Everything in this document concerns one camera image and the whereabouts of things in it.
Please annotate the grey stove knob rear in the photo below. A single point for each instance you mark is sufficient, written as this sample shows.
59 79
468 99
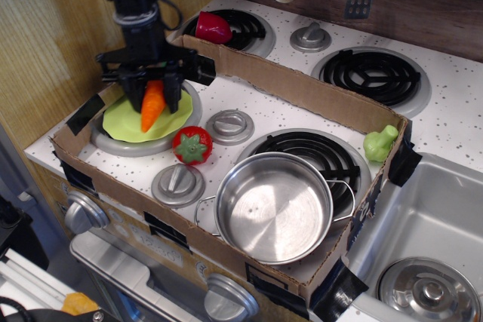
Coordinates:
310 39

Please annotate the silver oven dial right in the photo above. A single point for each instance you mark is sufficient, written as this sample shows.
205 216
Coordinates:
228 301

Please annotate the silver oven dial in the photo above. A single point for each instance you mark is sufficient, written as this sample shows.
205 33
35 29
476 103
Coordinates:
228 301
83 214

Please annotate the grey stove knob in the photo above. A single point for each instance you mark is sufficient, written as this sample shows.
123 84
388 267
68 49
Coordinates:
310 39
230 127
178 186

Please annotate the silver oven dial left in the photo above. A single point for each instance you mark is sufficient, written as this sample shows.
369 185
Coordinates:
83 214

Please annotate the light green plate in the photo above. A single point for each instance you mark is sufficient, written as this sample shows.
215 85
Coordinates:
123 123

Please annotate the black burner coil rear right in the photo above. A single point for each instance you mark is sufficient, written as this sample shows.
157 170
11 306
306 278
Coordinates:
384 77

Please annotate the grey stove knob front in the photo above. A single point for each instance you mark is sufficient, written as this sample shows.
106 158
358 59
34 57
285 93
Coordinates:
178 186

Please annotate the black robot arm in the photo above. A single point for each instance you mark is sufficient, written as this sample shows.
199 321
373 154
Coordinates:
133 11

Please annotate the grey metal sink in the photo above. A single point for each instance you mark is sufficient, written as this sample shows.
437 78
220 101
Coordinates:
436 214

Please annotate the silver oven door handle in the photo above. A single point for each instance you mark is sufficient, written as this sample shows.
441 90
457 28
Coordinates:
127 275

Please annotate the grey stove knob centre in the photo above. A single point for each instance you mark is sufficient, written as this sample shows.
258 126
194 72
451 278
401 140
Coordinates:
230 127

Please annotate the black burner coil rear left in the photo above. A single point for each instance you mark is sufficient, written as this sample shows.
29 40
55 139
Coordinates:
247 30

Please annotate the brown cardboard fence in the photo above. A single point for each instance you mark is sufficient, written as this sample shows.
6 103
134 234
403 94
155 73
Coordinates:
329 102

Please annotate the orange toy carrot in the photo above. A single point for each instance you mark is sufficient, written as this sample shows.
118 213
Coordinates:
153 104

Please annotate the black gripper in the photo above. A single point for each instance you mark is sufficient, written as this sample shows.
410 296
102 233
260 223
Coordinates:
147 52

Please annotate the black burner coil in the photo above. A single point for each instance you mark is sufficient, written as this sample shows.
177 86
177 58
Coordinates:
247 30
384 77
331 159

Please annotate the green toy broccoli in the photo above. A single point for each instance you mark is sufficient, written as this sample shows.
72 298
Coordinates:
377 145

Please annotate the silver pot lid in sink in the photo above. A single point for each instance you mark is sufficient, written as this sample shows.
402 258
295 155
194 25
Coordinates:
429 290

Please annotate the black burner coil front right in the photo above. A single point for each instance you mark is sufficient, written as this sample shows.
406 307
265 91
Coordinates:
331 159

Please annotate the stainless steel pot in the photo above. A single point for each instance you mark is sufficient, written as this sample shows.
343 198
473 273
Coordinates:
275 207

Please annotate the red toy tomato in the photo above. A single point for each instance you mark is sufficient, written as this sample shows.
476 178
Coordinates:
192 145

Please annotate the red toy cup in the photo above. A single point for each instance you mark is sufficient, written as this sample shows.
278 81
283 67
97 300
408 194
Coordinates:
213 28

